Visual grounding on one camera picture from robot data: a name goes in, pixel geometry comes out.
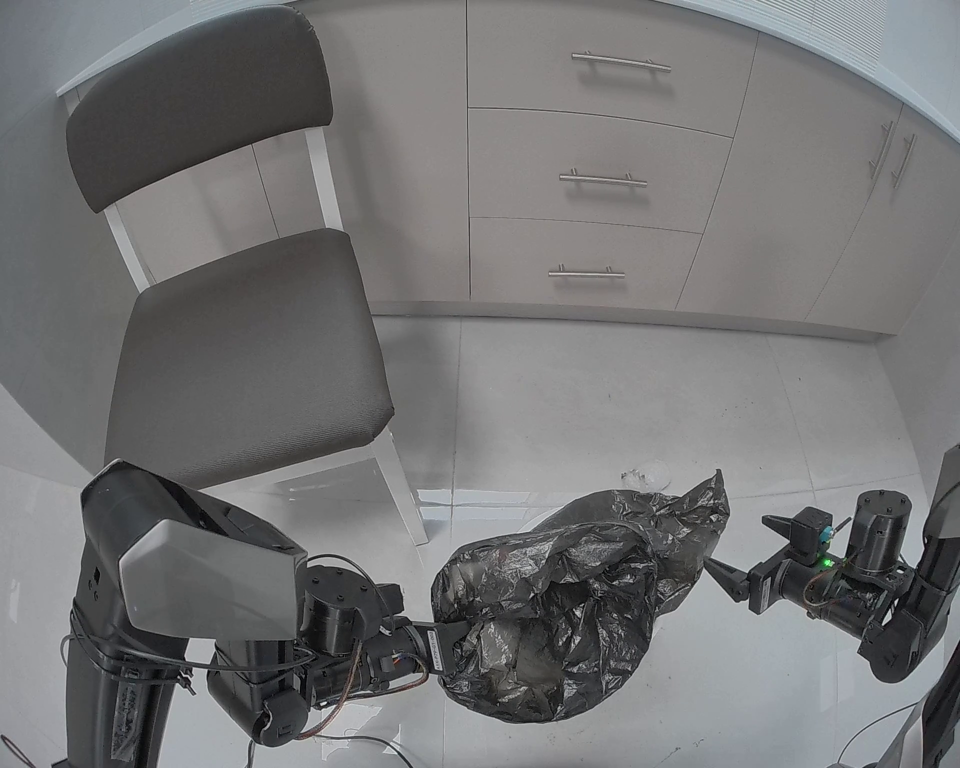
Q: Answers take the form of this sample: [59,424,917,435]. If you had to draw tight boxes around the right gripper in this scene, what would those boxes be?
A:
[707,513,824,618]

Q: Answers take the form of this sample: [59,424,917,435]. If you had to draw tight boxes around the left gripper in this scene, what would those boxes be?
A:
[395,617,471,686]

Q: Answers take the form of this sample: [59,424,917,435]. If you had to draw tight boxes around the clear wrapper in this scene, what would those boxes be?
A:
[621,463,672,492]

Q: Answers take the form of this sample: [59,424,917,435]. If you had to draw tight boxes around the black plastic bag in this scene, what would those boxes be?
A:
[431,468,732,725]

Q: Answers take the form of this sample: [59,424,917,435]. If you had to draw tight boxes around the grey padded white chair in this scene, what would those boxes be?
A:
[56,6,430,547]

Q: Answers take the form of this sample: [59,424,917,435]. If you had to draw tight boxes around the beige drawer cabinet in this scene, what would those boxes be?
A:
[56,0,960,348]

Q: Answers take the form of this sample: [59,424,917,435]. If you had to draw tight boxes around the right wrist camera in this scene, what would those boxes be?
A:
[793,507,837,565]

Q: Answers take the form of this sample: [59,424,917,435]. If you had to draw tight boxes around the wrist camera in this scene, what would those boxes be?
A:
[358,579,406,639]
[793,507,837,565]

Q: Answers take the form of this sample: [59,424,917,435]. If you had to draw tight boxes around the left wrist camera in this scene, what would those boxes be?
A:
[358,579,406,639]

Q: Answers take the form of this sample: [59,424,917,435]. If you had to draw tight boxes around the black cable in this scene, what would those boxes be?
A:
[303,552,376,594]

